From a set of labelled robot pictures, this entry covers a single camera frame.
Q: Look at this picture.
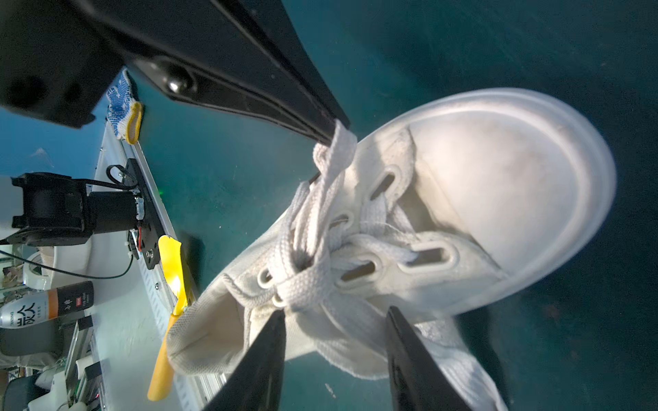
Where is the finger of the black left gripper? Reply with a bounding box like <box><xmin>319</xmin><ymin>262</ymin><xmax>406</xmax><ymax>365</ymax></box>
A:
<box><xmin>75</xmin><ymin>0</ymin><xmax>350</xmax><ymax>145</ymax></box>

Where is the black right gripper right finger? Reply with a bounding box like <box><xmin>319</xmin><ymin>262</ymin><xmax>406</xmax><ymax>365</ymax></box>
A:
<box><xmin>386</xmin><ymin>307</ymin><xmax>470</xmax><ymax>411</ymax></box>

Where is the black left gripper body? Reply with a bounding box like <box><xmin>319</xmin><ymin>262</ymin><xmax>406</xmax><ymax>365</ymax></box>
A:
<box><xmin>1</xmin><ymin>1</ymin><xmax>134</xmax><ymax>128</ymax></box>

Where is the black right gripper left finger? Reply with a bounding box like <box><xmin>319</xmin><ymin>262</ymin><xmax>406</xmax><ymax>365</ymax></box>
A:
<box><xmin>204</xmin><ymin>310</ymin><xmax>286</xmax><ymax>411</ymax></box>

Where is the white canvas sneaker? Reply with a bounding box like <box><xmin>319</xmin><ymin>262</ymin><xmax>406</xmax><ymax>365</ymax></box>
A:
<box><xmin>167</xmin><ymin>88</ymin><xmax>616</xmax><ymax>410</ymax></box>

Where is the blue dotted work glove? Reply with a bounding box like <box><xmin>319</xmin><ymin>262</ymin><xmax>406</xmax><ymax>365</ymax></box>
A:
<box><xmin>106</xmin><ymin>68</ymin><xmax>144</xmax><ymax>145</ymax></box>

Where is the yellow toy shovel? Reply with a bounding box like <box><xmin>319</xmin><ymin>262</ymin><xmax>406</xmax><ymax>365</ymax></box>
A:
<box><xmin>147</xmin><ymin>235</ymin><xmax>190</xmax><ymax>402</ymax></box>

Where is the dark labelled drink bottle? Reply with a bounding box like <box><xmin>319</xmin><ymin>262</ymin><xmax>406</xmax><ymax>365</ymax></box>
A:
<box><xmin>1</xmin><ymin>281</ymin><xmax>94</xmax><ymax>329</ymax></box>

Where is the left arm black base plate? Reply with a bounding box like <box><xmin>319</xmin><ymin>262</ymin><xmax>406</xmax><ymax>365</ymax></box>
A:
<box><xmin>124</xmin><ymin>159</ymin><xmax>166</xmax><ymax>270</ymax></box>

